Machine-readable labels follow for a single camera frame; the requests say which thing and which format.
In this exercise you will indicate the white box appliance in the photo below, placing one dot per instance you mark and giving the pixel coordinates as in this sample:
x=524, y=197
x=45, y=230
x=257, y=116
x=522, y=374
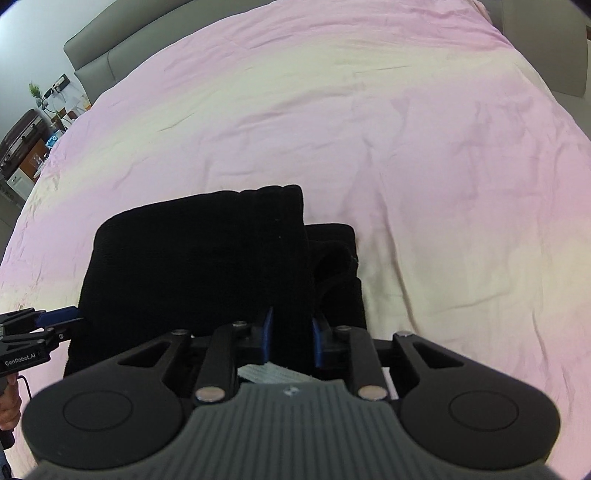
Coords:
x=19, y=182

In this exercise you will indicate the pink floral bedsheet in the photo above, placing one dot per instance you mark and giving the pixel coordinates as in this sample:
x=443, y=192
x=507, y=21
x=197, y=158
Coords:
x=369, y=161

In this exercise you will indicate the grey chair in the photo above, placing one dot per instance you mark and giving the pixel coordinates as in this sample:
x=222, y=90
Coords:
x=554, y=50

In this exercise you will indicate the person's left hand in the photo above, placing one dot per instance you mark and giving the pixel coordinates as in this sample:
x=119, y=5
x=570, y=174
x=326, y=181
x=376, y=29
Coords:
x=10, y=413

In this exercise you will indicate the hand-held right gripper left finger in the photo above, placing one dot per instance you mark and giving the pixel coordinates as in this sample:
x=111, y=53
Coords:
x=268, y=334

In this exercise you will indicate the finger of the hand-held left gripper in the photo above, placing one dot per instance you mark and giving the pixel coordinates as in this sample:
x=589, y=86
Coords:
x=55, y=316
x=51, y=333

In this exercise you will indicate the small green potted plant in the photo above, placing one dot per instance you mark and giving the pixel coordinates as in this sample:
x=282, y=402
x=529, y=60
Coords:
x=37, y=92

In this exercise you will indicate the grey padded headboard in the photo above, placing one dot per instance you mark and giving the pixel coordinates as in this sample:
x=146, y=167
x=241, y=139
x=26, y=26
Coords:
x=101, y=55

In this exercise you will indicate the small blue device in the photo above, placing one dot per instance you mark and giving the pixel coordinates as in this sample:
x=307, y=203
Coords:
x=53, y=138

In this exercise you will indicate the black pants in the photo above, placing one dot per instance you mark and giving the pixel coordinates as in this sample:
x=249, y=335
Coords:
x=184, y=258

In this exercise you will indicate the black wall socket strip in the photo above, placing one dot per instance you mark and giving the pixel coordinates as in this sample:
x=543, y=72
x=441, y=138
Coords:
x=59, y=84

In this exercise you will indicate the cluttered bedside table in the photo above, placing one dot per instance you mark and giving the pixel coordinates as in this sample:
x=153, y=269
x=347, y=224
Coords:
x=23, y=136

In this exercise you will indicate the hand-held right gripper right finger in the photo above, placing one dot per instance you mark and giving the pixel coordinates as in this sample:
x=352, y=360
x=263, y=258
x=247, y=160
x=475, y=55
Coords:
x=318, y=344

